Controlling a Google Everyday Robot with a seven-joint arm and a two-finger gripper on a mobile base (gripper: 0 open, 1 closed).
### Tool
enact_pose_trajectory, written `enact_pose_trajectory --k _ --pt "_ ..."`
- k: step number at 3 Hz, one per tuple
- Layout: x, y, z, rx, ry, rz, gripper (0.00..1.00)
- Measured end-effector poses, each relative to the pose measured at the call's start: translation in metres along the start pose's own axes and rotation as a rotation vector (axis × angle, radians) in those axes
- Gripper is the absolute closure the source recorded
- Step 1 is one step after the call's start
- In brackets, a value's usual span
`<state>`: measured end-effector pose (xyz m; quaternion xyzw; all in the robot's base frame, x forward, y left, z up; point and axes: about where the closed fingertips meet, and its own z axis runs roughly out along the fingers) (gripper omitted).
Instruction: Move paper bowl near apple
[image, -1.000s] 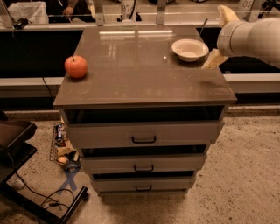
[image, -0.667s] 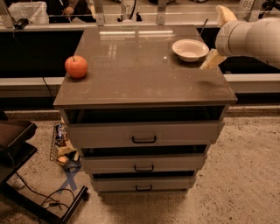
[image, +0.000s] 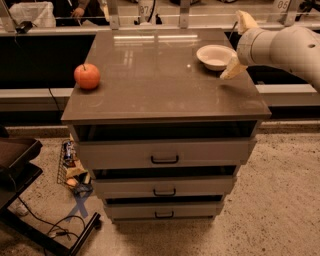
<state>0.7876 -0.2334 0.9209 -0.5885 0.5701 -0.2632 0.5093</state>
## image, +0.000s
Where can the white paper bowl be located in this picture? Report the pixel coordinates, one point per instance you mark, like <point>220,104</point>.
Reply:
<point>215,57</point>

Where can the white cloth covered table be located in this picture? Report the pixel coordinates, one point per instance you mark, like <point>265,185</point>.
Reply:
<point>38,13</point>

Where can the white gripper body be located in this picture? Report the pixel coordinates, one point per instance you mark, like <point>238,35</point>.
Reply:
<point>244,47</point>

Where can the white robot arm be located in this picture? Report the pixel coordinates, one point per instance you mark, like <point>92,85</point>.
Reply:
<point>294,49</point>

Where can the grey drawer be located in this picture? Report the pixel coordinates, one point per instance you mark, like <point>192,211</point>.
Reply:
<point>164,153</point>
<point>162,211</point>
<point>163,187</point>

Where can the top grey drawer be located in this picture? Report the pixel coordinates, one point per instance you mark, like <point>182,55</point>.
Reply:
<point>164,153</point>

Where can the bottom grey drawer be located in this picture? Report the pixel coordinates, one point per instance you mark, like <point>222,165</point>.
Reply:
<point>162,211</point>

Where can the wire basket with items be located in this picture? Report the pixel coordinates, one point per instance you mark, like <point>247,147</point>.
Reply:
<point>71,172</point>

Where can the person in background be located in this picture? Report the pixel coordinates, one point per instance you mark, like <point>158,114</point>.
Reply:
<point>76,12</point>

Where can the red apple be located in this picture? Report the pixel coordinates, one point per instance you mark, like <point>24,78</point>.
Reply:
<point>87,76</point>

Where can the black cart stand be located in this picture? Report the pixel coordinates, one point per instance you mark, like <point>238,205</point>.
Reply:
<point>17,174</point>

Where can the grey drawer cabinet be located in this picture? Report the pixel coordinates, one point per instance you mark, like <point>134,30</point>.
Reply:
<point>153,87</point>

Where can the middle grey drawer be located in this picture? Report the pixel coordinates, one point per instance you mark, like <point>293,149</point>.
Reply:
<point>163,187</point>

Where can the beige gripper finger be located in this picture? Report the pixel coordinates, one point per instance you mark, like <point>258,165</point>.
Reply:
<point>245,22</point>
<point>233,68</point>

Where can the black box on ledge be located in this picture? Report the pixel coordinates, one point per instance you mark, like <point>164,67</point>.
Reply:
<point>24,27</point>

